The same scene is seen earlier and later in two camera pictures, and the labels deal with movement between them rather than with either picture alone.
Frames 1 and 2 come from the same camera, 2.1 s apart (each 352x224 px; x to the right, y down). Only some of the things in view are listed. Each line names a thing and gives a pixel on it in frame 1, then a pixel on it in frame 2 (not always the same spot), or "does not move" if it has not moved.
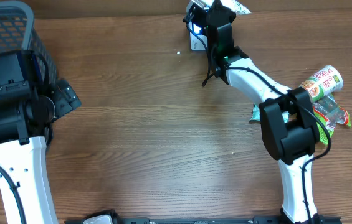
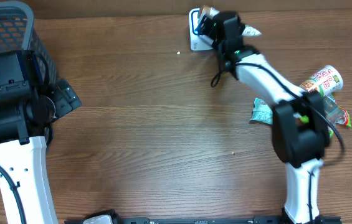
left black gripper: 65,97 does not move
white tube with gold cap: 236,7 → 206,12
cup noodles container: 325,81 does not move
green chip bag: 332,114 does not move
